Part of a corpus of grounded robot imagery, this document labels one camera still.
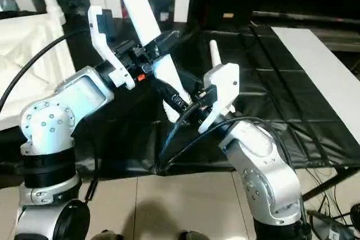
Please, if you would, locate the white plastic table top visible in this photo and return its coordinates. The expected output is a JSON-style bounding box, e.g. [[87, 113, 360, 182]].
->
[[0, 12, 78, 132]]

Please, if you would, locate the black work mat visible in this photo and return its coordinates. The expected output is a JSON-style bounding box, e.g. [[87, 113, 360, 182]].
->
[[0, 10, 360, 176]]

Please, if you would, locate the white flat board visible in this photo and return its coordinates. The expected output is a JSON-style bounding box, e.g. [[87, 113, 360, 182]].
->
[[272, 26, 360, 124]]

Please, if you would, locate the black folding stand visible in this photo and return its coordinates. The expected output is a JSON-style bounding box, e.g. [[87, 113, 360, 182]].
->
[[300, 166, 360, 202]]

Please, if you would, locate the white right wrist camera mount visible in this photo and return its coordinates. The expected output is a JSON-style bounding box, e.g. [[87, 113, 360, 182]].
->
[[199, 63, 241, 135]]

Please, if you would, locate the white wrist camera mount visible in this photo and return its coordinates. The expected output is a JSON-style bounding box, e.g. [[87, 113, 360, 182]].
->
[[199, 63, 241, 135], [87, 6, 137, 90]]

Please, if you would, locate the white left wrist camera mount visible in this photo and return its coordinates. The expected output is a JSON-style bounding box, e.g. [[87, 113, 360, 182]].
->
[[87, 6, 137, 90]]

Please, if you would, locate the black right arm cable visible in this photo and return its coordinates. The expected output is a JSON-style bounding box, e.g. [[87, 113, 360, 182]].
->
[[154, 91, 294, 176]]

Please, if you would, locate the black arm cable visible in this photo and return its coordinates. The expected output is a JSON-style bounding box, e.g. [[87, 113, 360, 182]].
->
[[154, 91, 294, 176], [0, 26, 95, 112]]

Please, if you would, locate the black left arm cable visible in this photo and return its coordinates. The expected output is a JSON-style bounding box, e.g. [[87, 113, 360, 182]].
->
[[0, 26, 95, 112]]

